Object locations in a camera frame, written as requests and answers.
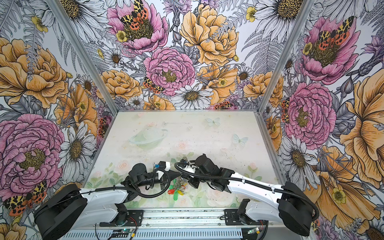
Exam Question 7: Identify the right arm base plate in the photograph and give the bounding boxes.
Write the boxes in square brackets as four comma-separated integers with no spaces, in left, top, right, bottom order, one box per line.
[221,209,267,226]

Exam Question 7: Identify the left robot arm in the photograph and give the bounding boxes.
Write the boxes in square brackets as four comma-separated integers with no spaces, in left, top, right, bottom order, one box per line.
[34,161,181,240]

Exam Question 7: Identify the left black cable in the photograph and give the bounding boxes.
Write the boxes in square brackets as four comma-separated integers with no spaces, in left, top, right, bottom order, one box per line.
[89,169,172,199]

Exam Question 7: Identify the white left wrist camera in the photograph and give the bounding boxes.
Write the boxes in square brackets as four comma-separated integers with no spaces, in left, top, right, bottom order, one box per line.
[159,161,171,171]

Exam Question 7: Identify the large metal key ring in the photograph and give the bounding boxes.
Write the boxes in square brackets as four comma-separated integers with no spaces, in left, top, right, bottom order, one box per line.
[174,172,188,193]

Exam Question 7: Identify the black cable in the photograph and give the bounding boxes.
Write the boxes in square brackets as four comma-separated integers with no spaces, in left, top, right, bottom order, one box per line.
[173,161,321,223]
[89,169,172,199]

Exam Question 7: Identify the aluminium front rail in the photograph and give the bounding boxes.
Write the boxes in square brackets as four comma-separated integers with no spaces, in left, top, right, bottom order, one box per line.
[52,206,313,230]

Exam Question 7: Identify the right black cable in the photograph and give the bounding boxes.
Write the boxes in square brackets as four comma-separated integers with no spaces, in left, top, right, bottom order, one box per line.
[173,161,321,223]

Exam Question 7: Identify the green circuit board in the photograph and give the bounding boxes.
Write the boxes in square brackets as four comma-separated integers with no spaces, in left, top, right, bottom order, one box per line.
[109,229,137,240]

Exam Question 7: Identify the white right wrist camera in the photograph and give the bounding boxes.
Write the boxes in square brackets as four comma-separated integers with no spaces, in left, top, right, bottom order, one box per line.
[175,161,196,178]

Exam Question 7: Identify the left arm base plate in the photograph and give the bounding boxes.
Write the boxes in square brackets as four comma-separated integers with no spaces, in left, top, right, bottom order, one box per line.
[99,210,144,227]

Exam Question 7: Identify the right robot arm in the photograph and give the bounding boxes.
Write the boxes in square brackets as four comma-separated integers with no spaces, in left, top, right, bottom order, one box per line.
[176,155,320,237]

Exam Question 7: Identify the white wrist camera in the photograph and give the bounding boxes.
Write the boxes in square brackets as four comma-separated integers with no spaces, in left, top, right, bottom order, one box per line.
[159,161,171,171]
[175,161,196,178]

